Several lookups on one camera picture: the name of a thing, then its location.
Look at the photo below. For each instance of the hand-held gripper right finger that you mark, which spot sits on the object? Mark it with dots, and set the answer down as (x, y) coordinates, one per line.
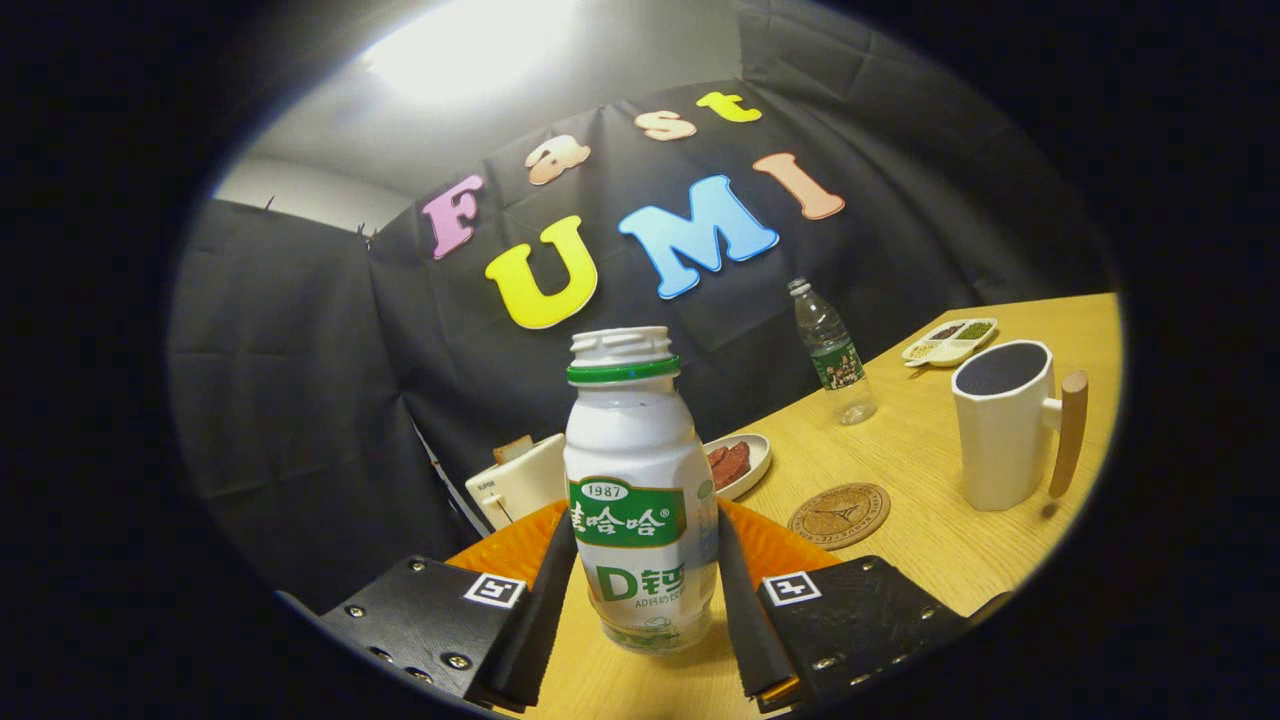
(745, 620)

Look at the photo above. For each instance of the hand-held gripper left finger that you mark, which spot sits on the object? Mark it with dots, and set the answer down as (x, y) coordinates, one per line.
(545, 630)

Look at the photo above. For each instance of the round cork coaster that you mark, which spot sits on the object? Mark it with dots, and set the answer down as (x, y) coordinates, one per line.
(840, 516)

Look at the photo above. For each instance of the white juice bottle green label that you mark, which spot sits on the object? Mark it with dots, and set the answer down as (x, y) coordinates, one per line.
(640, 440)

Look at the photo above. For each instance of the clear plastic water bottle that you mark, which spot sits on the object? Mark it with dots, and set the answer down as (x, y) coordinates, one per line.
(835, 360)

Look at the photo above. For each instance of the white toaster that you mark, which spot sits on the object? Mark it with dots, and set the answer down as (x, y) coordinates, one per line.
(520, 482)

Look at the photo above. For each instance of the round grey plate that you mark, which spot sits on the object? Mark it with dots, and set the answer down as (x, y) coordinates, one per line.
(759, 468)

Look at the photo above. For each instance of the red meat slices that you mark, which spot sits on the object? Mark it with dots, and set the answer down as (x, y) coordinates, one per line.
(730, 465)

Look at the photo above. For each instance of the bread slice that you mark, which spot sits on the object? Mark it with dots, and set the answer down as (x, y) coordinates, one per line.
(513, 449)

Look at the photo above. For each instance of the wooden table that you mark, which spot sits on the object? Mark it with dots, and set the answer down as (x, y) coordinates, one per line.
(930, 560)

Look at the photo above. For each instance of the yellow beans pile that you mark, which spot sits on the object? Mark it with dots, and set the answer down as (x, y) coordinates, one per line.
(923, 350)

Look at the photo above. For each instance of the black backdrop cloth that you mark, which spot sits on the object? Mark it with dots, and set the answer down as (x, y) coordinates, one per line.
(300, 400)

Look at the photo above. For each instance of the white divided tray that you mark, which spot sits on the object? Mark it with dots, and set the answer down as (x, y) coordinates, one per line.
(952, 348)

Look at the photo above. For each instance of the dark red beans pile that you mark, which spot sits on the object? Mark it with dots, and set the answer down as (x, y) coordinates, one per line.
(947, 331)

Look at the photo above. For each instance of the green beans pile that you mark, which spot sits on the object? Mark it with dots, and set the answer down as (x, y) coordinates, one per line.
(974, 330)

